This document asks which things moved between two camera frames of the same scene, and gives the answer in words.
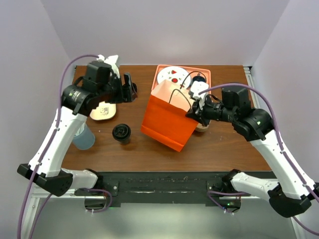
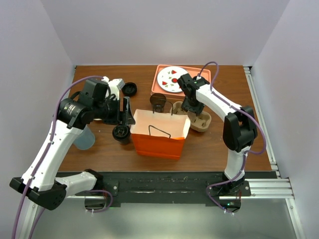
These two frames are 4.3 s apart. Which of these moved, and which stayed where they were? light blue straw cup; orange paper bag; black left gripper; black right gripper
Moved: orange paper bag; black left gripper; black right gripper
Stayed: light blue straw cup
